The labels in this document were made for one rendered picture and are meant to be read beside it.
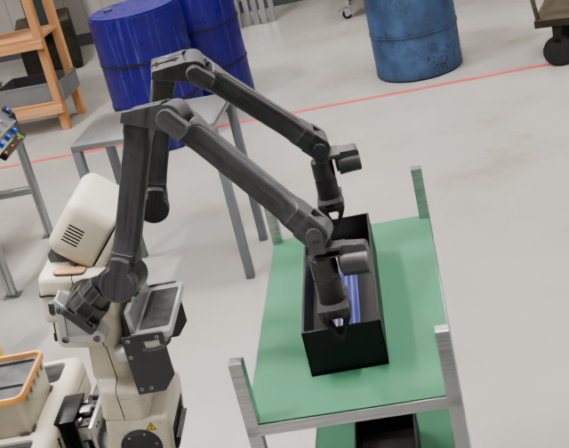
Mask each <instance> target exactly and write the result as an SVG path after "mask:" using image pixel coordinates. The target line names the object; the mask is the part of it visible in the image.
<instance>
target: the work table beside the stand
mask: <svg viewBox="0 0 569 448"><path fill-rule="evenodd" d="M185 101H186V102H187V103H188V104H189V106H190V107H191V108H192V109H194V110H195V111H196V112H197V113H198V114H199V115H200V116H202V117H203V119H204V120H205V121H206V122H207V123H208V124H209V125H210V126H211V127H212V128H213V129H214V130H215V131H216V132H217V133H219V131H218V127H217V125H218V123H219V121H220V120H221V118H222V116H223V114H224V113H225V111H226V110H227V114H228V120H229V123H230V127H231V131H232V134H233V138H234V142H235V145H236V148H237V149H238V150H240V151H241V152H242V153H243V154H245V155H246V156H247V157H248V155H247V151H246V147H245V144H244V137H243V134H242V130H241V126H240V123H239V119H238V115H237V112H236V107H235V106H233V105H232V104H230V103H228V102H227V101H225V100H224V99H222V98H221V97H219V96H217V95H216V94H214V95H209V96H204V97H198V98H194V99H188V100H185ZM125 111H127V110H123V111H117V112H113V113H107V114H102V115H98V116H97V117H96V118H95V119H94V120H93V121H92V123H91V124H90V125H89V126H88V127H87V128H86V129H85V131H84V132H83V133H82V134H81V135H80V136H79V138H78V139H77V140H76V141H75V142H74V143H73V144H72V146H71V147H70V149H71V152H72V155H73V157H74V161H75V164H76V168H77V171H78V174H79V177H80V179H82V178H83V177H84V176H85V175H86V174H88V173H90V172H89V169H88V165H87V163H86V160H85V157H84V152H83V151H85V150H91V149H96V148H106V150H107V153H108V159H109V162H110V164H111V168H112V171H113V173H114V176H115V179H116V184H117V185H118V186H119V181H120V172H121V163H120V159H119V156H118V154H117V151H116V146H117V145H123V142H124V135H123V124H120V118H121V113H123V112H125ZM218 173H219V175H220V182H221V185H222V189H223V192H224V196H225V199H226V203H227V206H228V212H229V216H230V219H231V222H232V226H233V229H234V233H235V236H236V242H237V246H238V250H239V252H240V256H241V260H242V263H243V266H244V272H245V276H246V279H251V278H255V275H256V274H255V270H254V266H253V264H252V257H251V254H250V250H249V246H248V243H247V240H246V236H245V232H244V226H243V222H242V220H241V216H240V212H239V209H238V205H237V201H236V196H235V192H234V189H233V185H232V181H231V180H229V179H228V178H227V177H226V176H224V175H223V174H222V173H221V172H219V171H218ZM248 197H249V201H250V205H251V208H252V214H253V217H254V221H255V225H256V228H257V232H258V236H259V239H260V241H267V240H268V233H267V230H266V226H265V222H264V219H263V215H262V211H261V208H260V204H259V203H258V202H256V201H255V200H254V199H253V198H251V197H250V196H249V195H248ZM142 250H143V252H142V258H147V257H148V250H147V247H146V245H145V241H144V238H143V236H142Z"/></svg>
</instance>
